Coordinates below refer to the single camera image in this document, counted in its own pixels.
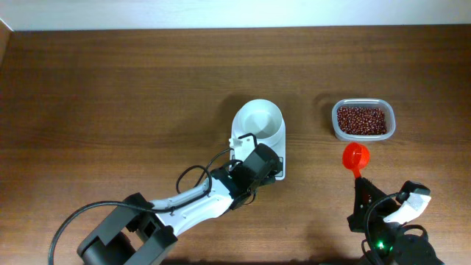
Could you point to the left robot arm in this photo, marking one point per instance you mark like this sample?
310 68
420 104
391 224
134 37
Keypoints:
145 231

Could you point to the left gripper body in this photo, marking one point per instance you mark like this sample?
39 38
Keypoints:
265 179

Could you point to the clear plastic bean container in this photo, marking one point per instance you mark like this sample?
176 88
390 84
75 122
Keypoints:
374 103

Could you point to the red beans in container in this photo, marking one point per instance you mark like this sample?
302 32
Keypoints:
361 120

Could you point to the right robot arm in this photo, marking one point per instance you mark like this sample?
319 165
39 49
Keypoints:
396 244

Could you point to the white digital kitchen scale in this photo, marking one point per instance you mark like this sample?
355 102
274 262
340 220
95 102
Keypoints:
280 149

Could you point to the orange measuring scoop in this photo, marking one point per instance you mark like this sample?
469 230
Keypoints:
355 158

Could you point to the white round bowl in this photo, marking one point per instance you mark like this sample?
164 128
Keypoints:
262 118

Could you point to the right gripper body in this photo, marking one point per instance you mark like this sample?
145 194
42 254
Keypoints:
365 224

